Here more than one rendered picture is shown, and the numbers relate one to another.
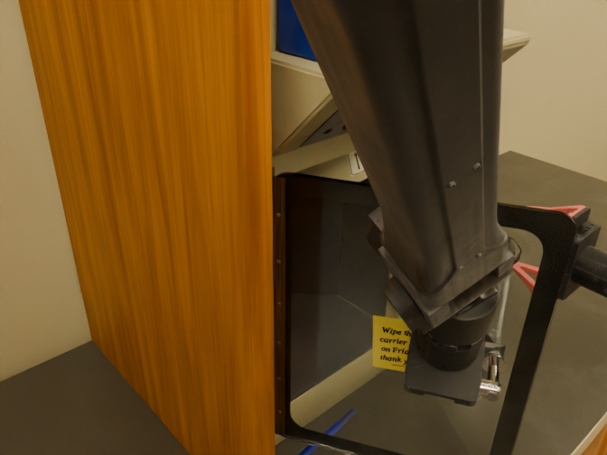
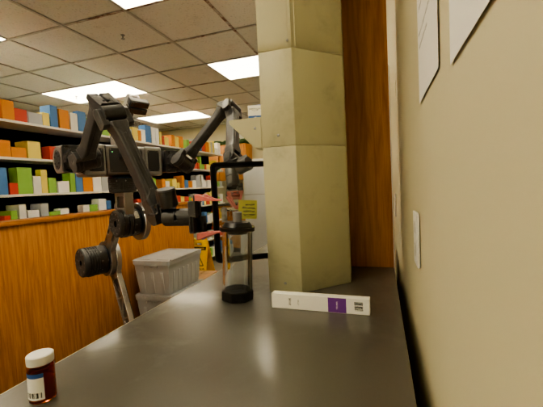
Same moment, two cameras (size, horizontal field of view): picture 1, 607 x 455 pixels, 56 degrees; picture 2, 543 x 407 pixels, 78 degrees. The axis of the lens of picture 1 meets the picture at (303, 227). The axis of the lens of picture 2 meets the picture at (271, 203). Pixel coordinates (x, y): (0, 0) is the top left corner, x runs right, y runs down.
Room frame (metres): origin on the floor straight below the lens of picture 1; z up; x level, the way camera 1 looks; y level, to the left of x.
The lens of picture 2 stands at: (1.73, -0.70, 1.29)
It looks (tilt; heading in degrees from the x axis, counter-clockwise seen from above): 3 degrees down; 151
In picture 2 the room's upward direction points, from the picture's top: 3 degrees counter-clockwise
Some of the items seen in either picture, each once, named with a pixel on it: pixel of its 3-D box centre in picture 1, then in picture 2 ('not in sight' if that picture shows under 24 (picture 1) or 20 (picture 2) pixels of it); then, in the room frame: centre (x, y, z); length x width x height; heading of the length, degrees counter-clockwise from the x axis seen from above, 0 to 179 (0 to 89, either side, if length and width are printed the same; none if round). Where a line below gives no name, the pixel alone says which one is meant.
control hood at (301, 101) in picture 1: (401, 88); (261, 140); (0.62, -0.10, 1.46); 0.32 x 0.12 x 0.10; 133
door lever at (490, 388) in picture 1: (459, 372); not in sight; (0.46, -0.17, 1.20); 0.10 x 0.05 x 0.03; 73
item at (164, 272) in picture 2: not in sight; (170, 270); (-1.69, 0.03, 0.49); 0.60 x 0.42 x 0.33; 133
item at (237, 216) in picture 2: not in sight; (237, 222); (0.78, -0.29, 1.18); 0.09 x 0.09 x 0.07
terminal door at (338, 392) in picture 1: (396, 347); (250, 211); (0.51, -0.11, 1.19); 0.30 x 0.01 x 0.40; 73
